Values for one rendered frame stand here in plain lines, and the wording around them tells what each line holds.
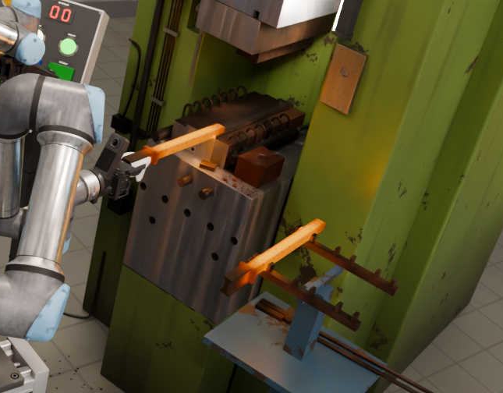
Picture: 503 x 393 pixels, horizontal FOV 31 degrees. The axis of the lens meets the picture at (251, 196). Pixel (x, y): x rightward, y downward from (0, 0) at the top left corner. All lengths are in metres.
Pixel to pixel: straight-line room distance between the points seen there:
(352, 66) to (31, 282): 1.07
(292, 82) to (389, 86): 0.62
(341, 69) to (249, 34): 0.26
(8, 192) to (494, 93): 1.44
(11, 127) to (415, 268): 1.57
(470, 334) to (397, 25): 1.90
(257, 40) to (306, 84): 0.54
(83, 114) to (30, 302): 0.40
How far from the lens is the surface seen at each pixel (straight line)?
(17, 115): 1.88
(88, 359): 3.19
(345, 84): 2.41
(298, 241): 2.28
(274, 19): 2.35
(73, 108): 1.86
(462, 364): 3.74
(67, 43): 2.68
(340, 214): 2.55
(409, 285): 3.06
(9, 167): 2.02
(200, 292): 2.68
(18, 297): 1.75
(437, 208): 2.92
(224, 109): 2.73
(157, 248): 2.73
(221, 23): 2.45
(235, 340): 2.34
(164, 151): 2.38
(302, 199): 2.60
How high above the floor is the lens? 2.11
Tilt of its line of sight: 29 degrees down
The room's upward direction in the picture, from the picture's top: 16 degrees clockwise
